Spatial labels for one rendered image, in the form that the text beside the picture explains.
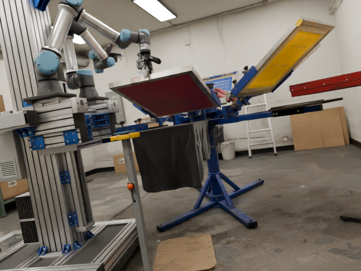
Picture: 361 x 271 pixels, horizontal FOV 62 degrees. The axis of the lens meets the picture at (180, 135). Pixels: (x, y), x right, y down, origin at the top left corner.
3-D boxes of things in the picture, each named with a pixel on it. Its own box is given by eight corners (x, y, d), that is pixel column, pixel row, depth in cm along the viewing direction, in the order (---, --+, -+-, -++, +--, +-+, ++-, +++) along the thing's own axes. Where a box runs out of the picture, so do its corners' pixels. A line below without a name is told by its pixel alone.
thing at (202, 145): (203, 187, 194) (193, 123, 192) (198, 187, 195) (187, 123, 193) (216, 172, 238) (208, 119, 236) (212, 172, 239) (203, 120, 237)
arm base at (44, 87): (31, 97, 178) (28, 80, 177) (47, 98, 193) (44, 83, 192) (54, 93, 175) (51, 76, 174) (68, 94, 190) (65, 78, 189)
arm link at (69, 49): (76, 87, 230) (63, 16, 228) (64, 91, 239) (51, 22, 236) (88, 87, 240) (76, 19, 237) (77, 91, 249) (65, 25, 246)
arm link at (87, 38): (78, 9, 226) (118, 60, 255) (69, 14, 233) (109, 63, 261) (70, 18, 220) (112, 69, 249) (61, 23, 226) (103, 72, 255)
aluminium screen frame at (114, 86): (192, 70, 181) (191, 64, 182) (108, 88, 199) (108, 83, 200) (219, 106, 253) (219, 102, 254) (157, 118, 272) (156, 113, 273)
